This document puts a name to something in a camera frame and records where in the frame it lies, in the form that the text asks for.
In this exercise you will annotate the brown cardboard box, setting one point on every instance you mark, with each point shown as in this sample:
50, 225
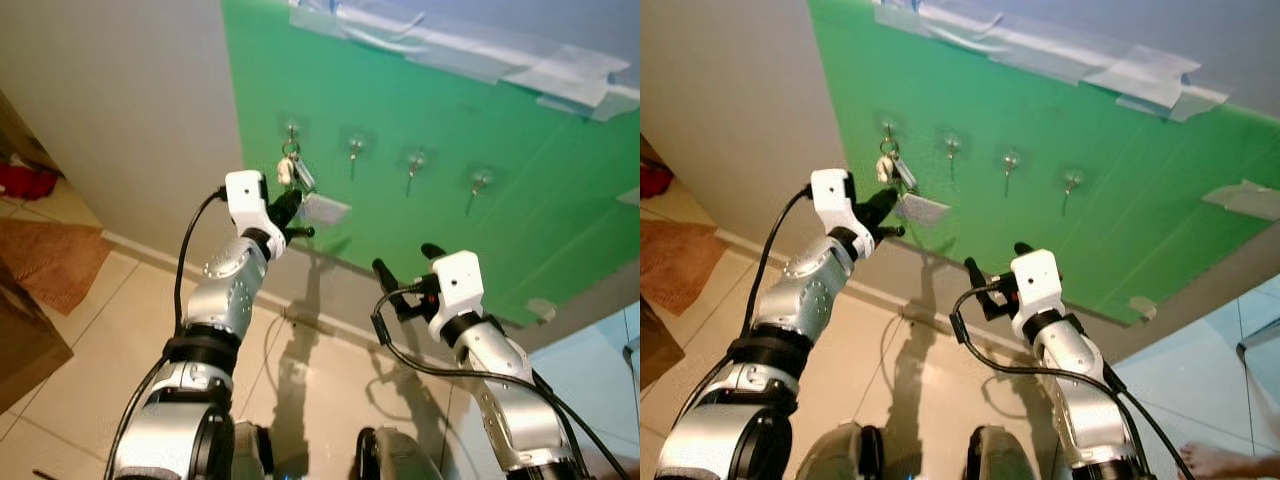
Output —
655, 345
30, 340

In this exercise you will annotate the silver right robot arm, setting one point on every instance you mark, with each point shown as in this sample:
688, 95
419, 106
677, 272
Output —
1080, 370
500, 370

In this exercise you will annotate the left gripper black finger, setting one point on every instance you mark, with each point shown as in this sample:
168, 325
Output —
880, 208
277, 212
291, 208
864, 212

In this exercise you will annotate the flat grey tape patch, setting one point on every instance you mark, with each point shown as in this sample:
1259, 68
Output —
630, 195
1245, 200

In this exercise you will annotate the keys with white dog charm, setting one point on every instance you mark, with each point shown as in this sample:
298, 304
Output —
285, 172
885, 168

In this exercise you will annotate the green wall board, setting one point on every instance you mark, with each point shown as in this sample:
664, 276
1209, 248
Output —
500, 200
1100, 200

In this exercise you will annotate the red cloth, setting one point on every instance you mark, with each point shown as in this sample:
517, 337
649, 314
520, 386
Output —
25, 182
655, 180

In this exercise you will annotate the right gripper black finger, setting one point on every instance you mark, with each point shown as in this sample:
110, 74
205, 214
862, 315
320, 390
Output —
1024, 250
977, 280
386, 280
433, 252

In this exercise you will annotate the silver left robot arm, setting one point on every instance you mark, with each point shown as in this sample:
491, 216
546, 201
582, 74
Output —
225, 290
815, 285

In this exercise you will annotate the brown floor mat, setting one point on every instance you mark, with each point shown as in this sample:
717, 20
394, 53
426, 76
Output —
670, 260
50, 260

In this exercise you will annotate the pale rectangular key tag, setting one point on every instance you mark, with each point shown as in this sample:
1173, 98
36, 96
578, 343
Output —
925, 210
325, 210

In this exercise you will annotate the grey robot left leg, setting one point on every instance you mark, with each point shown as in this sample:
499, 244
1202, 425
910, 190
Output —
252, 455
840, 455

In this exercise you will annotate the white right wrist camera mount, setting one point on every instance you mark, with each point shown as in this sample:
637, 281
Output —
458, 280
1037, 285

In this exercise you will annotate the small crumpled tape patch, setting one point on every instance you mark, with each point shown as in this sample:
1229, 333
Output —
1144, 308
542, 310

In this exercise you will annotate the translucent tape sheet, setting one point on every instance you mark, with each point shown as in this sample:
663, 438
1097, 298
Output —
560, 80
1150, 80

